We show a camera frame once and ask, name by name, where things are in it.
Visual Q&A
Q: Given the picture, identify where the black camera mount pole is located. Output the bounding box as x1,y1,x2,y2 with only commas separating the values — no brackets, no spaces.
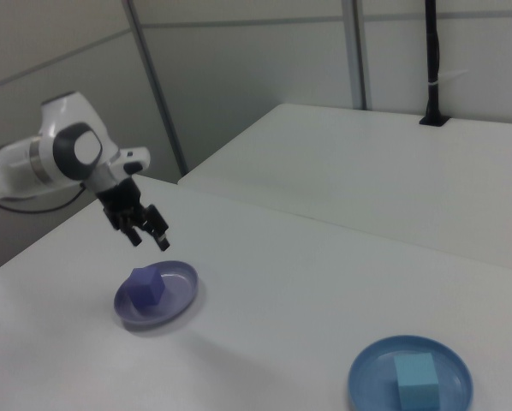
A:
418,0,449,128

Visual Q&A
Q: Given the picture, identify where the white adjacent table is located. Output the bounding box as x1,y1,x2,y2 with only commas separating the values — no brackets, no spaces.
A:
177,102,512,275

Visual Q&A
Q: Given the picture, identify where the blue round plate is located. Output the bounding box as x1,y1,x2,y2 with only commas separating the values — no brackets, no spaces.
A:
347,335,474,411

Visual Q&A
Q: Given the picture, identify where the cyan foam cube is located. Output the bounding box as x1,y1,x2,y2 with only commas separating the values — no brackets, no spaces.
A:
393,353,440,410

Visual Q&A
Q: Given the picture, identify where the purple round plate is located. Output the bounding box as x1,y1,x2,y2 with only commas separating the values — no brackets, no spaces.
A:
113,259,200,330

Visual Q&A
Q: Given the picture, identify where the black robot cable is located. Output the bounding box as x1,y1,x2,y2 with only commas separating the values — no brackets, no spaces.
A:
0,182,86,214

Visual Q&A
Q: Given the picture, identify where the purple foam cube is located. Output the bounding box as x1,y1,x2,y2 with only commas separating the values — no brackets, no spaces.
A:
126,266,166,310

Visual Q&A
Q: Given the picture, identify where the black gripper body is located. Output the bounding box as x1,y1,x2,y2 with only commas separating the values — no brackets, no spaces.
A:
96,178,145,228

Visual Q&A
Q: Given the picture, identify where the white cable tie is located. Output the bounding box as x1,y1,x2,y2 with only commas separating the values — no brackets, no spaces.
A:
426,69,471,89

